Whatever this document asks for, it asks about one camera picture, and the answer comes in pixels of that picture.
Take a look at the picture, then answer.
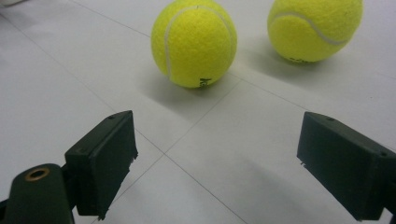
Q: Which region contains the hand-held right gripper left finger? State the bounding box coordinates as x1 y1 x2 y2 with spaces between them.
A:
64 109 139 221

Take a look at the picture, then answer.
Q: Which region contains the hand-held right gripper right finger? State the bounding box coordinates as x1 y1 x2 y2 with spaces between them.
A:
296 111 396 222

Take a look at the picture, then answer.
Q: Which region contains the yellow tennis ball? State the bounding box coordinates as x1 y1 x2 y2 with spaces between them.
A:
150 0 238 90
266 0 364 63

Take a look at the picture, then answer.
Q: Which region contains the white table cover sheet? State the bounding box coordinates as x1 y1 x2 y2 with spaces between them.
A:
0 0 396 224

